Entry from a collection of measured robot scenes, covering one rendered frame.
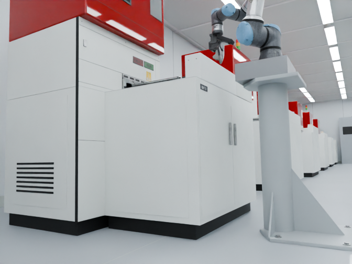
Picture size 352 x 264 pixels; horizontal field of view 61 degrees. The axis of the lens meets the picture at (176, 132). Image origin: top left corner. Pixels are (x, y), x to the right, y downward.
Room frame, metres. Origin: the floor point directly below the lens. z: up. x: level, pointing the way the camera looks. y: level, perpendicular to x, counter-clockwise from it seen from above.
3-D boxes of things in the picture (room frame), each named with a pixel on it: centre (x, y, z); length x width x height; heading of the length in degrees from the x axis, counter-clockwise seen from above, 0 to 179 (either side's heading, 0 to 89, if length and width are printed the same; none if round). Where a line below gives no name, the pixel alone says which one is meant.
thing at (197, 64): (1.80, -0.24, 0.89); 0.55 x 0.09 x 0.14; 149
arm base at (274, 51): (1.67, -0.55, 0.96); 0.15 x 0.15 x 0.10
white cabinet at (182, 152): (2.06, -0.09, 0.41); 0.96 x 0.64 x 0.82; 149
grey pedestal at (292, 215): (1.62, -0.64, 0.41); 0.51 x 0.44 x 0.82; 60
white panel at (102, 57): (1.99, 0.33, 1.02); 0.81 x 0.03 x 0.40; 149
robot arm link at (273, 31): (1.67, -0.54, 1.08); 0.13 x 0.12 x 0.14; 116
